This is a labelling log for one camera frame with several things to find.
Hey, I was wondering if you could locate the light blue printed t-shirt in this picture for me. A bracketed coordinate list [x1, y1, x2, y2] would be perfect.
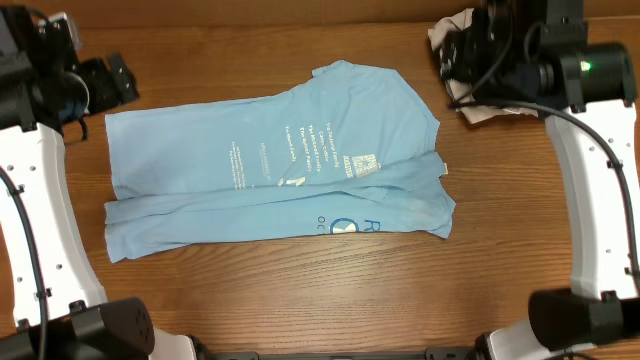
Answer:
[105, 61, 455, 262]

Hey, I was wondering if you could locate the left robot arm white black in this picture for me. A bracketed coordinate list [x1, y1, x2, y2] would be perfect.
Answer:
[1, 5, 206, 360]

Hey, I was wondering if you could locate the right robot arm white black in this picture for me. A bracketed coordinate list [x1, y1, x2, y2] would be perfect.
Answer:
[426, 1, 639, 360]

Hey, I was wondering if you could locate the beige folded garment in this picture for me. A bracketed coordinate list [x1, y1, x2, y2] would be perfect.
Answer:
[428, 8, 538, 124]

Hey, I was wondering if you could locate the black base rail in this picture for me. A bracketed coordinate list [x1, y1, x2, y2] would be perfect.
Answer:
[196, 347, 474, 360]

